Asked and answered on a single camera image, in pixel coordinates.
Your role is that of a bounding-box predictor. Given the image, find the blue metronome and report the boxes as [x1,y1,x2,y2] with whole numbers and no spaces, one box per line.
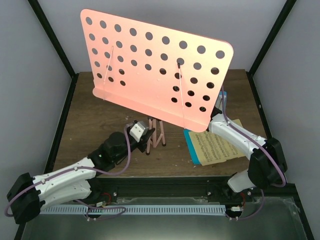
[215,91,227,111]

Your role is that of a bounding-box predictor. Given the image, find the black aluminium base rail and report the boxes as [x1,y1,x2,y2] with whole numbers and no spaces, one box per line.
[84,176,296,203]

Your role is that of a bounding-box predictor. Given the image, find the black left frame post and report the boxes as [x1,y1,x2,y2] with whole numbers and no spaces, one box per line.
[27,0,77,78]

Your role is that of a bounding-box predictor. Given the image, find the sheet music pages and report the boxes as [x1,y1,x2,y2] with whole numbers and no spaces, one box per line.
[189,131,245,166]

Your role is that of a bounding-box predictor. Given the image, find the teal paper strip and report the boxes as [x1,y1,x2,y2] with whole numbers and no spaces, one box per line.
[183,129,201,165]

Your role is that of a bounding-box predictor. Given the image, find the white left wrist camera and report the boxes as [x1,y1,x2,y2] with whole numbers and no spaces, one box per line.
[129,121,149,143]

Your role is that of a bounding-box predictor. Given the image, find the black frame post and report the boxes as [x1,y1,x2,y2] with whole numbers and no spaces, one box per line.
[27,0,77,78]
[248,0,297,76]

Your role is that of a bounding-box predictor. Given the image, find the pink music stand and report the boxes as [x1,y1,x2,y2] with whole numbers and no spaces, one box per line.
[79,8,235,156]

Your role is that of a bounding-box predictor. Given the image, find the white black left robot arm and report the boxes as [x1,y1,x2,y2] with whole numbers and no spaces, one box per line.
[4,126,155,225]

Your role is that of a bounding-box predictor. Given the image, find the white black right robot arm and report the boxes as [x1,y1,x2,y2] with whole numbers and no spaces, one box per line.
[208,107,288,202]

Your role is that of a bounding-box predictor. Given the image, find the black right frame post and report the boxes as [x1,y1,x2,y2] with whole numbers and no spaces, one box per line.
[248,0,297,76]

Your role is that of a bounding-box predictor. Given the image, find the light blue slotted cable duct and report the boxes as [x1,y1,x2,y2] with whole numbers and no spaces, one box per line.
[40,204,226,216]

